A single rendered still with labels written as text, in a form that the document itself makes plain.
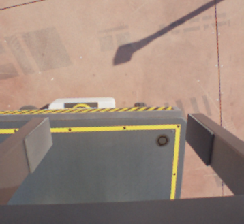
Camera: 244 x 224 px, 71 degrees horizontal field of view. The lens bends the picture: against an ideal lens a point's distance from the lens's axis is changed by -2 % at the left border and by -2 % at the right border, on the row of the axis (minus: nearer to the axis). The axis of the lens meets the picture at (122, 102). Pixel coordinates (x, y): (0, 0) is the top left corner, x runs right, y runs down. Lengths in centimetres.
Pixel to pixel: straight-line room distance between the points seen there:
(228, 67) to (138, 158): 61
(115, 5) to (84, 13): 13
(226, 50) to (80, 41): 65
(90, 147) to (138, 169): 17
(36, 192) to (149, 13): 79
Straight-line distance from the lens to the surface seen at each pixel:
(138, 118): 52
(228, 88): 98
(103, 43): 80
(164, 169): 61
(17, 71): 91
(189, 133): 16
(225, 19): 94
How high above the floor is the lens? 80
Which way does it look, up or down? 75 degrees down
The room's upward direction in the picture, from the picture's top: 172 degrees clockwise
